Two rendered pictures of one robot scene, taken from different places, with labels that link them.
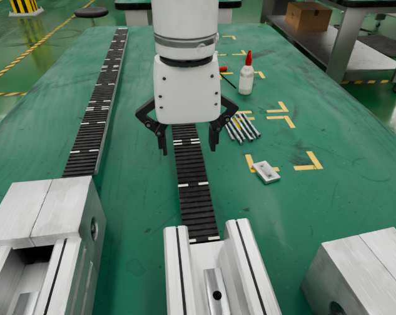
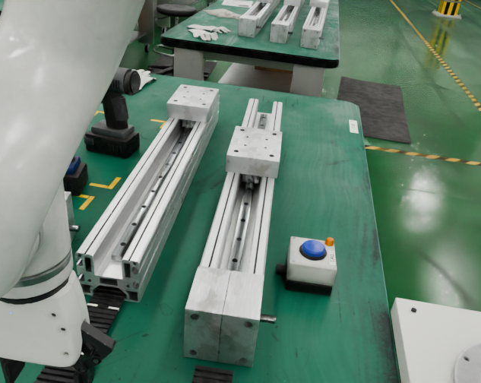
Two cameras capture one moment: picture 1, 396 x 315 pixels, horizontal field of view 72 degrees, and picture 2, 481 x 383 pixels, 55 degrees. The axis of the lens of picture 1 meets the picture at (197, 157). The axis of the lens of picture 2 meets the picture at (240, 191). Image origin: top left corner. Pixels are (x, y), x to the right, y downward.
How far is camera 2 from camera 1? 0.77 m
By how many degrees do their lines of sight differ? 110
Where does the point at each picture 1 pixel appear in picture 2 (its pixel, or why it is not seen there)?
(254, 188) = not seen: hidden behind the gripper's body
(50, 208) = (219, 286)
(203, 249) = (112, 273)
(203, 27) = not seen: hidden behind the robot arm
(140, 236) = (153, 331)
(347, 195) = not seen: outside the picture
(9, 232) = (245, 276)
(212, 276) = (119, 251)
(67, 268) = (206, 255)
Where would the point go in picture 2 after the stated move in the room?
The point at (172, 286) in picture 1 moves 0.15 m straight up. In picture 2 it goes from (147, 235) to (146, 152)
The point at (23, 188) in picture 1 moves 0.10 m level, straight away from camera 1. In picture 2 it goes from (246, 310) to (287, 368)
